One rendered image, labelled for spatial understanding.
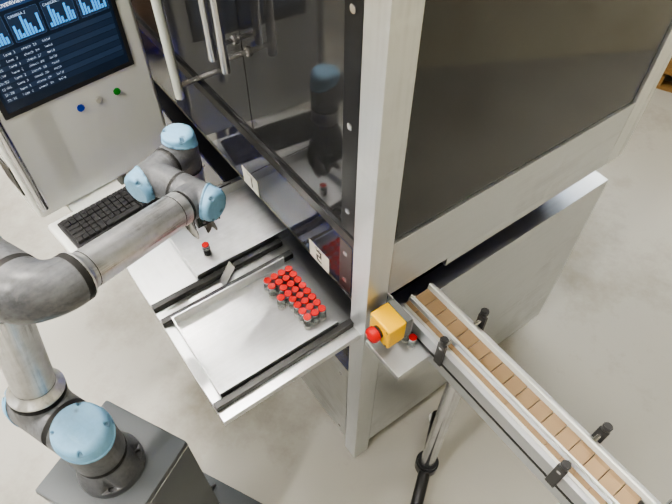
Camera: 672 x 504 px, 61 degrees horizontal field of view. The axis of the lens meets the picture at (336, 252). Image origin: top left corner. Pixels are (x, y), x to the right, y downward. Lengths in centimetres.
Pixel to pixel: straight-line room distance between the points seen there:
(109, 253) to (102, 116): 92
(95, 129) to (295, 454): 135
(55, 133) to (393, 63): 124
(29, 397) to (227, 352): 45
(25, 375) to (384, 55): 91
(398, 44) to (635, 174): 278
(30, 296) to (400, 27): 70
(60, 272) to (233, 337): 59
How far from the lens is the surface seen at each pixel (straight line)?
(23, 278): 103
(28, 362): 127
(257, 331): 149
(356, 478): 225
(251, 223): 172
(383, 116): 94
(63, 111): 188
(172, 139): 132
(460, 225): 140
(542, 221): 182
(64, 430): 133
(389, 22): 86
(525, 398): 141
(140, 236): 111
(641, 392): 268
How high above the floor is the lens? 215
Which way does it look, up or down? 51 degrees down
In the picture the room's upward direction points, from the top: straight up
